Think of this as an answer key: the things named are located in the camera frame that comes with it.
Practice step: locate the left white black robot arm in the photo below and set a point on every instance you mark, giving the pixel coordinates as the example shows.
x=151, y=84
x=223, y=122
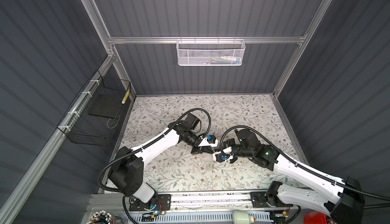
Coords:
x=127, y=171

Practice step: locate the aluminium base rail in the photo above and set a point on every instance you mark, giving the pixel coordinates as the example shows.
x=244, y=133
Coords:
x=175, y=202

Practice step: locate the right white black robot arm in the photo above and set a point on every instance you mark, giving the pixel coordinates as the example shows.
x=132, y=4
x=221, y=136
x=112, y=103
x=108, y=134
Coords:
x=341, y=199

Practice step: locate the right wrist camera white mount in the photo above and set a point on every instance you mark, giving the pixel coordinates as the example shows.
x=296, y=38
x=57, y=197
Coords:
x=219, y=157

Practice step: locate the yellow marker pen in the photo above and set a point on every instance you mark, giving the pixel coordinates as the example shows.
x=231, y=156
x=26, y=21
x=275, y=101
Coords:
x=125, y=97

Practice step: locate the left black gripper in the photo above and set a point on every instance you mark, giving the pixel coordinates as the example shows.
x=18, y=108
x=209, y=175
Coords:
x=200, y=150

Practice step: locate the black wire basket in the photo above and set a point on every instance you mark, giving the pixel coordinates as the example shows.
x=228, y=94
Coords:
x=98, y=112

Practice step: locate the white wire mesh basket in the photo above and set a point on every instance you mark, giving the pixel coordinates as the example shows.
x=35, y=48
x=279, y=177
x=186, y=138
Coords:
x=210, y=52

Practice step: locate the pile of white connectors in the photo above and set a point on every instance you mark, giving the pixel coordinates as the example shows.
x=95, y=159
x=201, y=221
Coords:
x=101, y=217

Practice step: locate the white cable duct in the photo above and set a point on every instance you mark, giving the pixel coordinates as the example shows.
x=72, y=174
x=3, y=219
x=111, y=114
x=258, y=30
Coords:
x=214, y=217

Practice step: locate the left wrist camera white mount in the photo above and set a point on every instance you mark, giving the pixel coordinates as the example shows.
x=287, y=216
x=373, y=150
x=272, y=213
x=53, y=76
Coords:
x=209, y=140

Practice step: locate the red cup with pens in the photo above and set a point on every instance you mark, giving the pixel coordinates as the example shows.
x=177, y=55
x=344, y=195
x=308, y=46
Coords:
x=316, y=217

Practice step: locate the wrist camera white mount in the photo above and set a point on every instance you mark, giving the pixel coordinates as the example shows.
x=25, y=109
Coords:
x=219, y=157
x=209, y=140

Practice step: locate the white plastic bottle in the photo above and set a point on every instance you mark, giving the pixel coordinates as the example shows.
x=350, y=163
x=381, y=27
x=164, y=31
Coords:
x=242, y=217

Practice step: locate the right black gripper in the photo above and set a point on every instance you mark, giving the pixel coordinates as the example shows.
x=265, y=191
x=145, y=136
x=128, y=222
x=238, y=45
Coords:
x=227, y=143

